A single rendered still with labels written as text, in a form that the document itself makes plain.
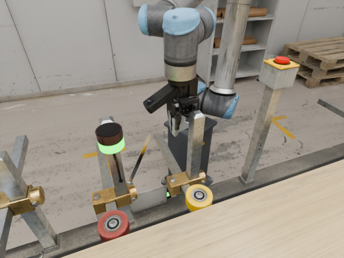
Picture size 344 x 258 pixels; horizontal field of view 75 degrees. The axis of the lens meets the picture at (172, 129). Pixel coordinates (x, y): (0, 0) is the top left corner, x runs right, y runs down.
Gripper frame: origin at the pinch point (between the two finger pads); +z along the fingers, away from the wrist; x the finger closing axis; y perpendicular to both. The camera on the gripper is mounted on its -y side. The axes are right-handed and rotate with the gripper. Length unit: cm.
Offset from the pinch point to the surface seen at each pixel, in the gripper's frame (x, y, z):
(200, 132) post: -9.5, 5.1, -5.7
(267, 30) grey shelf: 203, 217, 28
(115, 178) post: -9.5, -21.4, 3.9
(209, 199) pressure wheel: -22.7, 2.4, 8.1
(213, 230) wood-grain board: -31.1, -0.8, 8.8
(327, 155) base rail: -8, 77, 29
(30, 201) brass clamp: -10.2, -43.1, 3.1
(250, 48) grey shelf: 196, 188, 47
